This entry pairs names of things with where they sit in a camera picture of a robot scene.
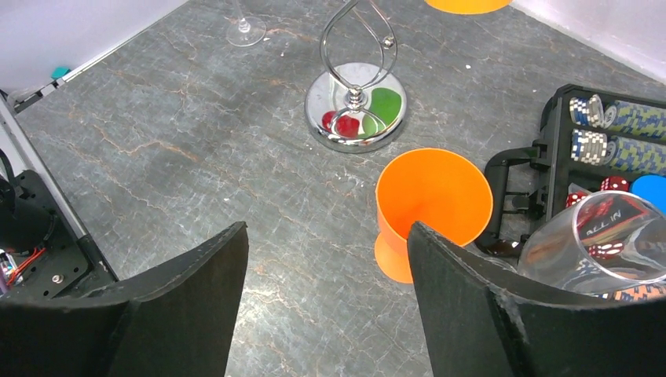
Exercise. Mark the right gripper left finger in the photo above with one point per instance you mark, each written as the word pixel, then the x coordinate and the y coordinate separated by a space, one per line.
pixel 175 319

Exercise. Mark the clear wine glass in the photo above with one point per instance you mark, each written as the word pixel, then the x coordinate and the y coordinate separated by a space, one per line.
pixel 247 30
pixel 611 245

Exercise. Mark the clear wine glass front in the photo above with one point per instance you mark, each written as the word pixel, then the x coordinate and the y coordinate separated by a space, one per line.
pixel 247 30

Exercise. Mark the blue dealer button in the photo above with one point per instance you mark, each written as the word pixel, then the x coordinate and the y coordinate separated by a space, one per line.
pixel 651 188

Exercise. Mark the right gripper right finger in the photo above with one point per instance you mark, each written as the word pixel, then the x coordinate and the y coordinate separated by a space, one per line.
pixel 480 319

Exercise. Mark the orange wine glass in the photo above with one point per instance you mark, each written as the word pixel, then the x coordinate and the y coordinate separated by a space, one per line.
pixel 440 188

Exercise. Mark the teal small object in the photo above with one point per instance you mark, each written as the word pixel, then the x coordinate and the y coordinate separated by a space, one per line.
pixel 59 73

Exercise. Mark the black poker chip case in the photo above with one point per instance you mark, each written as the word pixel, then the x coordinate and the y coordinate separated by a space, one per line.
pixel 590 141

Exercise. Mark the chrome wine glass rack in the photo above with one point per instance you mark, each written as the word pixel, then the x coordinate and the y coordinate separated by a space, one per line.
pixel 357 107

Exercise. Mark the yellow wine glass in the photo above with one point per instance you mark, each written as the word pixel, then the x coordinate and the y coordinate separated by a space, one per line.
pixel 468 7

